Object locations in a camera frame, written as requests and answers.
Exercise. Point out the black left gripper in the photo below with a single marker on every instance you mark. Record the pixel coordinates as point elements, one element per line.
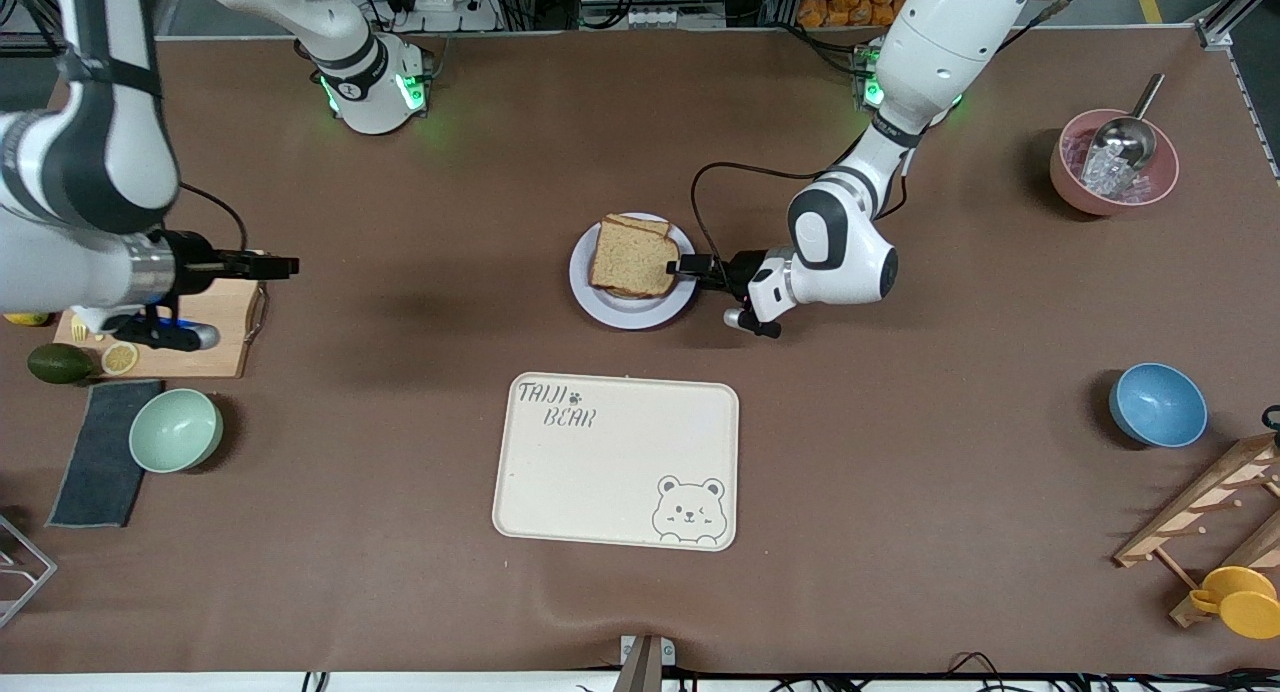
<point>741,270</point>

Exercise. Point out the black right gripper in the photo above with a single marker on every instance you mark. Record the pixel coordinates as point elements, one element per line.
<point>194,263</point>

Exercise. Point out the plain brown bread slice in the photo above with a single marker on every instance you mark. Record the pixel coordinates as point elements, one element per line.
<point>630,262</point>

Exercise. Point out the pale lavender round plate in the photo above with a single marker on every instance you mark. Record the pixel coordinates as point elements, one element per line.
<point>630,312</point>

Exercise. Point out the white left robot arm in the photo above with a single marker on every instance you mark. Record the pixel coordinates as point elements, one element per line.
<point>840,252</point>

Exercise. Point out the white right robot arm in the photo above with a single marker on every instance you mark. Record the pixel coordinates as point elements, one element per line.
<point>60,262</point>

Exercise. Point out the toast slice under egg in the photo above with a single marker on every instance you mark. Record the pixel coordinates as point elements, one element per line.
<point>640,224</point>

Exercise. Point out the wooden cutting board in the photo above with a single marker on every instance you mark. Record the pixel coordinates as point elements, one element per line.
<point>225,357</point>

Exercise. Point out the lemon slice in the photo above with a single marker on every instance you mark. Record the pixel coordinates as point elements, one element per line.
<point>119,358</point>

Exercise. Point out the mint green bowl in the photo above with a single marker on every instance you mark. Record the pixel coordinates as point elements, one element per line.
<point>175,430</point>

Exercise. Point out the pale yellow plastic fork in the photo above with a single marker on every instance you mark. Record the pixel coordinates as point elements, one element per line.
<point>79,330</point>

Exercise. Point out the dark green avocado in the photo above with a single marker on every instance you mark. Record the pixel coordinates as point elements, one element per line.
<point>60,364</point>

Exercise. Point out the cream tray with bear print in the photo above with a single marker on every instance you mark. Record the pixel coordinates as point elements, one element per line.
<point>600,472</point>

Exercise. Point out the oval yellow lemon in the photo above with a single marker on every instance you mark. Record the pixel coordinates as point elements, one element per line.
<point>28,319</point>

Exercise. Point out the dark grey cloth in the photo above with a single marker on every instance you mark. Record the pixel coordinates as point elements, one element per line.
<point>100,462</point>

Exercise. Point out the long white power strip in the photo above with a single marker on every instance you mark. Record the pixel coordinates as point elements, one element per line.
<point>650,18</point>

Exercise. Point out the white power strip with plugs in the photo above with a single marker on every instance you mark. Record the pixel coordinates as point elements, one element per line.
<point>440,2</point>

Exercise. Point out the pink bowl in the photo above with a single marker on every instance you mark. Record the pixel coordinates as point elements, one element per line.
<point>1070,182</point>

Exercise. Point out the clear ice cubes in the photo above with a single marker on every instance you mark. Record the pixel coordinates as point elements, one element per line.
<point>1105,177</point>

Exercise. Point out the metal scoop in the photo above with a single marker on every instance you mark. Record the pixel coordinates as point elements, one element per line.
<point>1125,137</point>

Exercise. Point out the blue bowl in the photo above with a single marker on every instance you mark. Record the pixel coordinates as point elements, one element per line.
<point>1158,405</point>

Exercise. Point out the wooden cup rack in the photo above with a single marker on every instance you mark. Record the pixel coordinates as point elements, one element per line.
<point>1200,502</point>

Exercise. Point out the yellow cup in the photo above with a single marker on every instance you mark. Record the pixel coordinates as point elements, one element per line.
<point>1240,602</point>

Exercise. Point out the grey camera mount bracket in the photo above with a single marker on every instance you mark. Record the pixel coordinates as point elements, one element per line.
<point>643,662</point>

